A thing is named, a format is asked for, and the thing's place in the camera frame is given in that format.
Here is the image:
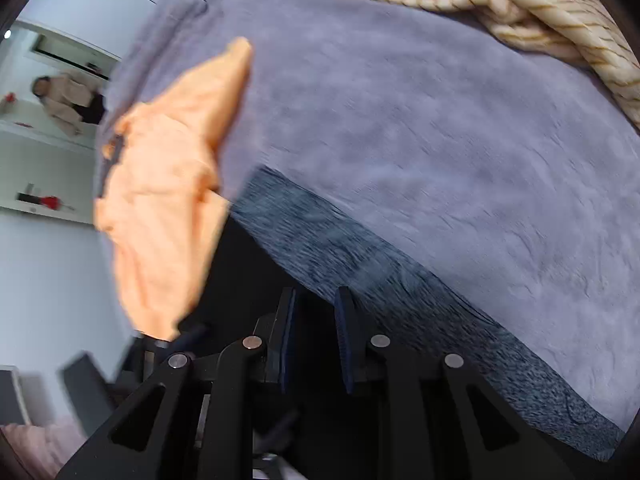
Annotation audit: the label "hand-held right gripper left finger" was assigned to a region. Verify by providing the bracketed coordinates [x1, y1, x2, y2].
[55, 287, 297, 480]

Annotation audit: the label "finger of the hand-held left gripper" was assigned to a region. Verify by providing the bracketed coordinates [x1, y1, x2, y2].
[145, 324, 208, 353]

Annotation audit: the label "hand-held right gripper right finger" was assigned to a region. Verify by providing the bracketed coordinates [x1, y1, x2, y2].
[334, 286, 576, 480]

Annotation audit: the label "black grey patterned pants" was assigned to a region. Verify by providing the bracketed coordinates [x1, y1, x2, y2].
[177, 166, 628, 480]

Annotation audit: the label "orange cloth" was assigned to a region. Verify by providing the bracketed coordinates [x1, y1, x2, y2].
[94, 36, 255, 342]

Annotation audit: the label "pink quilt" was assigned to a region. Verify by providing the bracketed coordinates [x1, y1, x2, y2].
[0, 422, 88, 480]

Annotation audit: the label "purple fleece blanket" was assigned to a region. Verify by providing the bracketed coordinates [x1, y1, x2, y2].
[92, 0, 640, 433]

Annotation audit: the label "white wardrobe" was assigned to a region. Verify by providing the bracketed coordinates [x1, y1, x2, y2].
[0, 0, 168, 81]

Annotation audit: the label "beige striped blanket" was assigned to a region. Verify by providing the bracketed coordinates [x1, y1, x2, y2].
[292, 0, 640, 131]

